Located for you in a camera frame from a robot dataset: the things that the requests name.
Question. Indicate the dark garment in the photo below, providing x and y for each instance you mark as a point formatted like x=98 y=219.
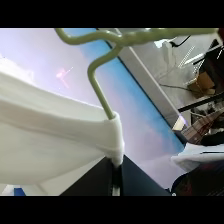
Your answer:
x=203 y=181

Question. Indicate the white garment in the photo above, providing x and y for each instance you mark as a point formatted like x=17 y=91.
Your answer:
x=200 y=155

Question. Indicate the white long-sleeved shirt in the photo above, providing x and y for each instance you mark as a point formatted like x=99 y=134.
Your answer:
x=50 y=140

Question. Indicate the green clothes hanger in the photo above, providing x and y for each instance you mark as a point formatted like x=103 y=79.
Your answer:
x=100 y=90

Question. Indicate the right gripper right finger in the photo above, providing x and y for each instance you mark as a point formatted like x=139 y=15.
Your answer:
x=140 y=181

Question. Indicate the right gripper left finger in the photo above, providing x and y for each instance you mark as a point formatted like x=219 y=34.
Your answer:
x=96 y=180

